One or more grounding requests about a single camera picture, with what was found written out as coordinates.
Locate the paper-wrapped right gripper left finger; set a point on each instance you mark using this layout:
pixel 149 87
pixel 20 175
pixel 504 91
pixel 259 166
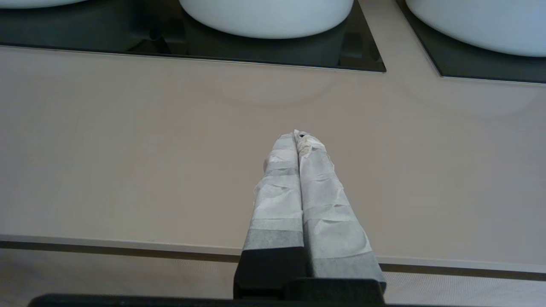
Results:
pixel 277 213

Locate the paper-wrapped right gripper right finger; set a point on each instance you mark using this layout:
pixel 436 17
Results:
pixel 332 230

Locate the white pot with steel insert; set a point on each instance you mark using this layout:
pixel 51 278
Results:
pixel 482 21
pixel 34 2
pixel 268 17

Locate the wide black glass cooktop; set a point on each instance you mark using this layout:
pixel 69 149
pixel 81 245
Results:
pixel 213 47

